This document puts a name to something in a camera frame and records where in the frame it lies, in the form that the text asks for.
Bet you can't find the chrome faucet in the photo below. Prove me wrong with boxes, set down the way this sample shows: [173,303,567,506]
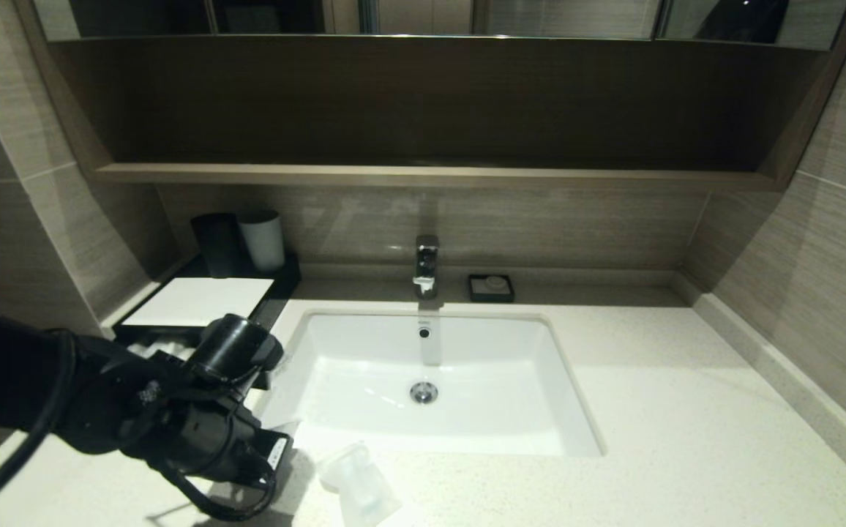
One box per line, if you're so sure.
[413,235,441,300]

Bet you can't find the grey white cup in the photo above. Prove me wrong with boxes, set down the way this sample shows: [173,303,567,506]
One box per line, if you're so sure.
[239,210,287,273]

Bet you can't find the black cup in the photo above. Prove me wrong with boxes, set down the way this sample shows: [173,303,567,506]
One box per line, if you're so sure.
[191,213,242,279]

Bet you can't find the frosted toothbrush packet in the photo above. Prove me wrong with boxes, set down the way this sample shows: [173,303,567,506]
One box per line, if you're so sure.
[130,337,201,361]

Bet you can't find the crumpled clear plastic sachet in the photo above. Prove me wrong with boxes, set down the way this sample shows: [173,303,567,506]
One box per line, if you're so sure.
[318,439,403,527]

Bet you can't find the white sink basin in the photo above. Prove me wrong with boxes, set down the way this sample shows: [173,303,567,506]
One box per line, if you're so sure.
[266,309,605,457]

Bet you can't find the black drawer box white top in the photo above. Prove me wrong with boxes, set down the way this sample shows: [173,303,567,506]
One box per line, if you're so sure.
[112,253,303,345]

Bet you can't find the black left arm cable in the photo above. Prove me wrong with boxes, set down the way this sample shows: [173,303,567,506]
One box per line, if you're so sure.
[0,329,279,525]

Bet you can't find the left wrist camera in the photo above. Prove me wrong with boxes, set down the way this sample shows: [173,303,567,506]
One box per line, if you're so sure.
[187,313,286,386]

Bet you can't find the brown wooden wall shelf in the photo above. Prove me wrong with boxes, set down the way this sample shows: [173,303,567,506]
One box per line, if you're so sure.
[17,0,846,193]

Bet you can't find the black soap dish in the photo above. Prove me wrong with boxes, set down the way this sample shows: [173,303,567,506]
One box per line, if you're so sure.
[468,274,515,304]

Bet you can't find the mirror cabinet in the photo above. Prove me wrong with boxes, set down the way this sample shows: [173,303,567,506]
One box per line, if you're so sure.
[35,0,846,53]

